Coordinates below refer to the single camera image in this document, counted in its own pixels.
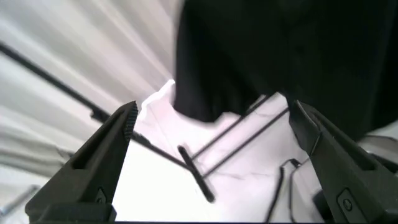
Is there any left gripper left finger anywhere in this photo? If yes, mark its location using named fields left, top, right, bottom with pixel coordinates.
left=24, top=100, right=139, bottom=223

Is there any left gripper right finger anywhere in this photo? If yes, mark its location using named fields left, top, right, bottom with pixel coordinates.
left=288, top=100, right=398, bottom=224

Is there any black garment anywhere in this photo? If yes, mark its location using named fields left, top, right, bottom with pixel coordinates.
left=172, top=0, right=398, bottom=141

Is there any black clothes rack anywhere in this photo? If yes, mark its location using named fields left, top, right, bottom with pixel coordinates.
left=0, top=41, right=290, bottom=203

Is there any white curtain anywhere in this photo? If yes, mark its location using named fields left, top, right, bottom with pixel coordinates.
left=0, top=0, right=187, bottom=180

